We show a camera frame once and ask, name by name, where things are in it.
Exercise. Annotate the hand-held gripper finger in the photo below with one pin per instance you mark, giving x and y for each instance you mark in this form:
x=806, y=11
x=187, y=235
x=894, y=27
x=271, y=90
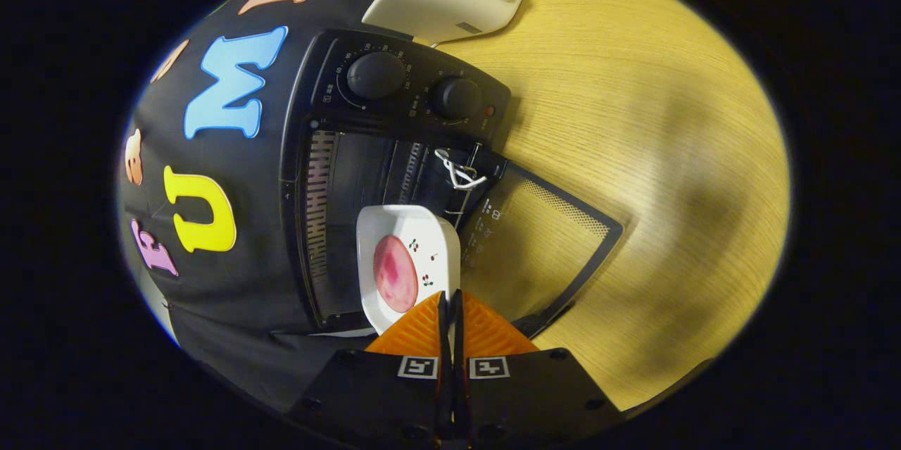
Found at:
x=461, y=379
x=445, y=379

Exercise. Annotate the pink meat slice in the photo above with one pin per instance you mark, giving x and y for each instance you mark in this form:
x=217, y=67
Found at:
x=394, y=274

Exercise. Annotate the white square food plate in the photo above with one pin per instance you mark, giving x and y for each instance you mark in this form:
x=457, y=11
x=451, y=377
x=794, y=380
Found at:
x=422, y=224

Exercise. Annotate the black toaster oven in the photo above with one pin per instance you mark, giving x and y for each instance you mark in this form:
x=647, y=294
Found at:
x=415, y=84

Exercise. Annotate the black backdrop cloth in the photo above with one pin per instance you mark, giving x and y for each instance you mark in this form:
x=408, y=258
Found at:
x=211, y=337

